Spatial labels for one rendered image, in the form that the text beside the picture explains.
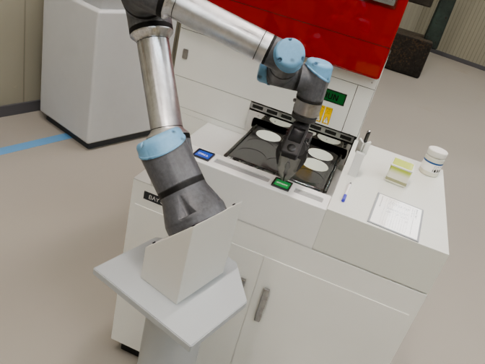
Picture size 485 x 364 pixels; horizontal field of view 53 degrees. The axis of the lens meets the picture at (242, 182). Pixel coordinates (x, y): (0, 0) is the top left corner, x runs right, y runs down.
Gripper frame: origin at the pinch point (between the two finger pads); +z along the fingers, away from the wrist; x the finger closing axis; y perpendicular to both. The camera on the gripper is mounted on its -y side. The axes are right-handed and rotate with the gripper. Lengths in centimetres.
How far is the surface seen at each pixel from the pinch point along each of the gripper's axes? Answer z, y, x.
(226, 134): 17, 53, 35
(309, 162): 8.8, 36.5, -2.6
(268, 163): 8.9, 24.0, 9.9
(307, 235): 13.0, -4.1, -12.1
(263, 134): 9, 47, 19
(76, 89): 60, 135, 164
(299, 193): 3.2, 0.6, -5.8
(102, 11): 5, 132, 149
